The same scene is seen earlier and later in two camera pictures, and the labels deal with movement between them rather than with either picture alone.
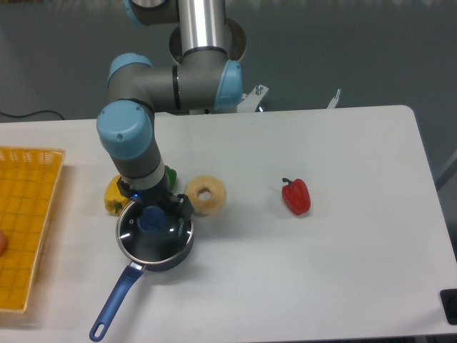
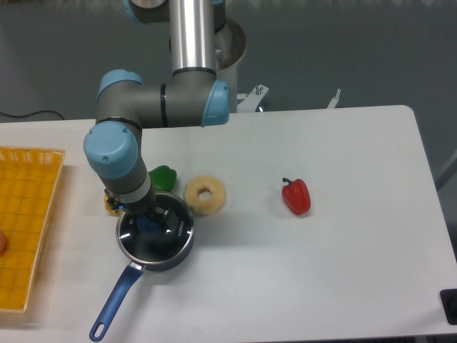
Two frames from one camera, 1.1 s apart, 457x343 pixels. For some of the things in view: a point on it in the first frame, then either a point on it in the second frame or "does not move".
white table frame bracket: (333, 102) does not move
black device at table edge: (448, 297) does not move
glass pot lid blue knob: (153, 232) does not move
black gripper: (161, 196) → (145, 209)
